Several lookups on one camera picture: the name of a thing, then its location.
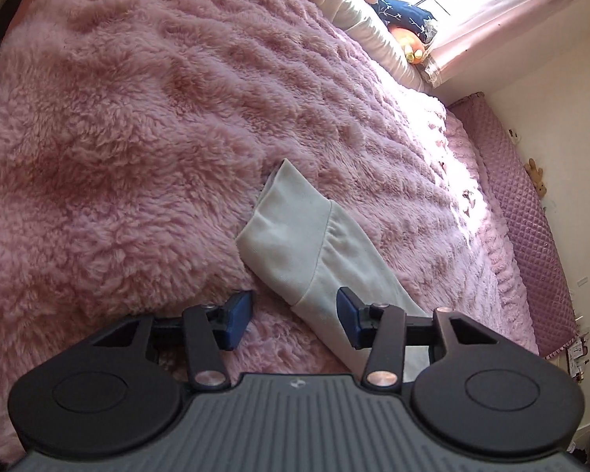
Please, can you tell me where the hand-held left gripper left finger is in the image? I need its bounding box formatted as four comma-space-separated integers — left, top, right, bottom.
83, 290, 255, 391

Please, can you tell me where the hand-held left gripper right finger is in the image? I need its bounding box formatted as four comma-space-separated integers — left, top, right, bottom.
336, 286, 502, 390

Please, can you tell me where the white printed sweatshirt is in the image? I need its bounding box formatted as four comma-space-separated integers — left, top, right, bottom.
235, 158, 436, 384

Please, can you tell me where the pink fluffy blanket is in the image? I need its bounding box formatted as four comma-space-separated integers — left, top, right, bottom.
0, 0, 542, 468

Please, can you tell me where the purple quilted headboard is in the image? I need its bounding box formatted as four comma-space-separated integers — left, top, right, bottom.
447, 92, 588, 360

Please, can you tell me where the brown teddy bear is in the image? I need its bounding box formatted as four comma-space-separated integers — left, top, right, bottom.
525, 158, 546, 194

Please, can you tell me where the orange plush toy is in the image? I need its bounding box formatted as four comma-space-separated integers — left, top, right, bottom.
390, 27, 427, 64

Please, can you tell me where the white pillow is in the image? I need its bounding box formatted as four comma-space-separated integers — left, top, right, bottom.
295, 0, 438, 95

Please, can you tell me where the navy floral pillow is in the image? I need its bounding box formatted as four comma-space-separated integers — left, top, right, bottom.
376, 0, 437, 45

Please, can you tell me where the pink sheer curtain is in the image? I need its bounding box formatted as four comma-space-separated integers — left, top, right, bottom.
423, 0, 590, 88

